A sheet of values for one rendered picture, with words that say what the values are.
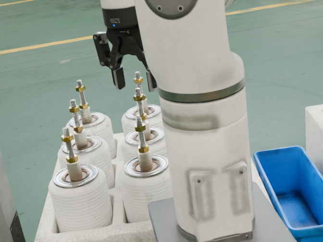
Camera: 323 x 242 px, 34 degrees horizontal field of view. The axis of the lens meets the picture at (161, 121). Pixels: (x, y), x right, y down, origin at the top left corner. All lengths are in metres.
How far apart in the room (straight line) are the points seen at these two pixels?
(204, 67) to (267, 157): 0.70
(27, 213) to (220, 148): 0.85
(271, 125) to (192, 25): 1.10
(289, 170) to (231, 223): 0.63
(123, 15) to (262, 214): 0.41
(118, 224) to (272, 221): 0.32
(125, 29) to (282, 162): 0.49
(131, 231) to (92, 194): 0.09
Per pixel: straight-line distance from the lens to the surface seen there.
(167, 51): 0.51
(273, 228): 0.63
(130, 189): 0.86
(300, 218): 1.16
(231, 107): 0.53
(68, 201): 0.87
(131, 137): 0.99
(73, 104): 0.97
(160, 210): 0.68
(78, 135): 0.98
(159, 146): 0.96
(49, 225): 0.92
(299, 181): 1.22
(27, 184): 1.46
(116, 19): 0.88
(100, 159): 0.97
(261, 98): 1.77
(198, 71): 0.51
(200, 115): 0.53
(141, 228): 0.86
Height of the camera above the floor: 0.67
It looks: 23 degrees down
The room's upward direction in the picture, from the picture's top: 8 degrees counter-clockwise
